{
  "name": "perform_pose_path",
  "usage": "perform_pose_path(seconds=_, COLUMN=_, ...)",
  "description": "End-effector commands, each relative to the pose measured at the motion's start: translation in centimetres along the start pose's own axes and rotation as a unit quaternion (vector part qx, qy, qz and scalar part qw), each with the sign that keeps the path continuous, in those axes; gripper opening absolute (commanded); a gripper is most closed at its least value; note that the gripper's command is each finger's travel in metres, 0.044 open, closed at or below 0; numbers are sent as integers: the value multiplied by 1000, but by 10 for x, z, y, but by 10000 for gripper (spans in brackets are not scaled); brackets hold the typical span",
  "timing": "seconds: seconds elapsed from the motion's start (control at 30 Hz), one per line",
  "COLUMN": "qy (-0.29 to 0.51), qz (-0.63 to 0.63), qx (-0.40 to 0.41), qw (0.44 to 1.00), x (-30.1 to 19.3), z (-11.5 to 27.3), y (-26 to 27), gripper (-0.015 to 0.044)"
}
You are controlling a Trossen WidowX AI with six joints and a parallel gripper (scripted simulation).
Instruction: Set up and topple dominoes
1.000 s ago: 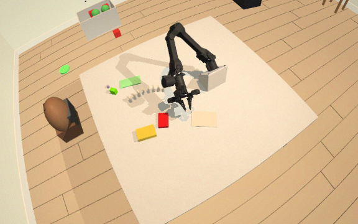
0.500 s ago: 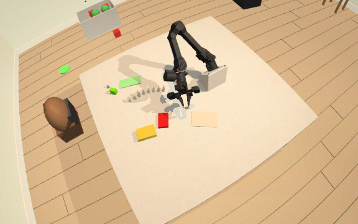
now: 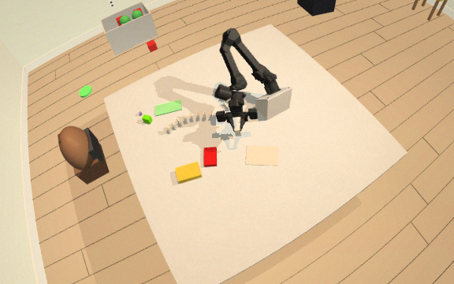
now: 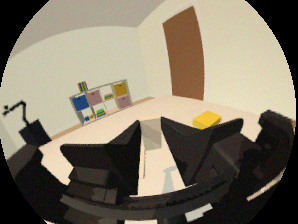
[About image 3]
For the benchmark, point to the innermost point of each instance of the red rectangular block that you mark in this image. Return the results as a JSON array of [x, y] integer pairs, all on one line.
[[210, 157]]

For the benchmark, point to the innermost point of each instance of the small green block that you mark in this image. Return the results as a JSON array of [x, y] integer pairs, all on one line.
[[147, 119]]

